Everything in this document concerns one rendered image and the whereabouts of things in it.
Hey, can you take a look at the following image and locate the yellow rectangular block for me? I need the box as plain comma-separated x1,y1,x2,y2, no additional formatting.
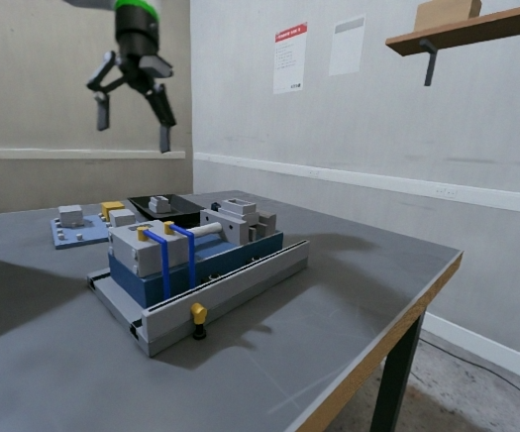
101,201,125,222

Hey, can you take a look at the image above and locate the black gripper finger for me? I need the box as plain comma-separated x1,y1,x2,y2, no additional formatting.
144,74,178,154
87,50,143,132

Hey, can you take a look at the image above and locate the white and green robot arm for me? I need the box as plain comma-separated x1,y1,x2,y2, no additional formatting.
65,0,175,78

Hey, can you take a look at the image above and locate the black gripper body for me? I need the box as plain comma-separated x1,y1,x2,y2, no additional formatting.
120,32,157,94

